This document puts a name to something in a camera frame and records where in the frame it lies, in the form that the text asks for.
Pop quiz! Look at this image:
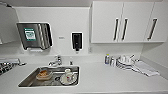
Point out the orange sponge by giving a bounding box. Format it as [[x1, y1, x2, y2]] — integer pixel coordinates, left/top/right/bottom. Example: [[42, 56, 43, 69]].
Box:
[[37, 68, 50, 76]]

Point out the white patterned bowl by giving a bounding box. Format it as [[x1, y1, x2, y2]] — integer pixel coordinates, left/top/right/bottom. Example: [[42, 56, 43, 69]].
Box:
[[59, 72, 79, 85]]

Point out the black soap dispenser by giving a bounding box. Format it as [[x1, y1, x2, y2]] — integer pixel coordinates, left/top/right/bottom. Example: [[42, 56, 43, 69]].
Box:
[[69, 31, 84, 54]]

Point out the small grey wall label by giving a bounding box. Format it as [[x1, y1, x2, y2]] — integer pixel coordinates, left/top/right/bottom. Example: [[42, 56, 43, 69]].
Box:
[[58, 35, 67, 40]]

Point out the grey paper towel dispenser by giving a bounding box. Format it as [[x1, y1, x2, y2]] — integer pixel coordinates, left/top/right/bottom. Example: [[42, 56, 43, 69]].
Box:
[[15, 21, 55, 54]]

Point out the small white bottle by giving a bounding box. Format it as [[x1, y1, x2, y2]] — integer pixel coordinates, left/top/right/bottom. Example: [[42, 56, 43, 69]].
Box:
[[109, 56, 116, 67]]

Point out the stack of white dishes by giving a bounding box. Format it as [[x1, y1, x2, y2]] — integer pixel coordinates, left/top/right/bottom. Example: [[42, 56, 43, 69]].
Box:
[[132, 59, 161, 78]]

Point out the white wall outlet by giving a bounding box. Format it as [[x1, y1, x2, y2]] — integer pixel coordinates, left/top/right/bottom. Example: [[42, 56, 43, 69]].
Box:
[[87, 46, 93, 54]]

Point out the grey bowl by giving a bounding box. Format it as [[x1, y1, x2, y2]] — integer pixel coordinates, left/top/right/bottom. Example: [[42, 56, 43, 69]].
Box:
[[34, 70, 53, 81]]

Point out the blue dish soap bottle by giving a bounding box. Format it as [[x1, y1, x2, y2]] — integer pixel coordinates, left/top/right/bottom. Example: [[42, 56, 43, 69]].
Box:
[[103, 52, 111, 66]]

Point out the small chrome soap pump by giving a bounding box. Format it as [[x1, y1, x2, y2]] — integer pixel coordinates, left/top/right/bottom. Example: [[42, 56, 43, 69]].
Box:
[[68, 57, 75, 66]]

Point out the white mug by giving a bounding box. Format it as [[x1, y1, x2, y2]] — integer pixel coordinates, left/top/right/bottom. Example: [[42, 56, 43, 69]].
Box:
[[63, 67, 73, 78]]

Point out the chrome sink faucet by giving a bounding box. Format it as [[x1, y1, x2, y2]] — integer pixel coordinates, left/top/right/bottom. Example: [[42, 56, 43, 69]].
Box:
[[47, 54, 64, 68]]

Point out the steel kitchen sink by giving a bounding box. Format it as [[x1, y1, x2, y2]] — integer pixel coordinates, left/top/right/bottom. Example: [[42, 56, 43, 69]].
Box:
[[16, 64, 81, 89]]

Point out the white three-door wall cabinet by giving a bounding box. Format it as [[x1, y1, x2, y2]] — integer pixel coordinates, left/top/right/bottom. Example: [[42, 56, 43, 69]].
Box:
[[90, 0, 168, 45]]

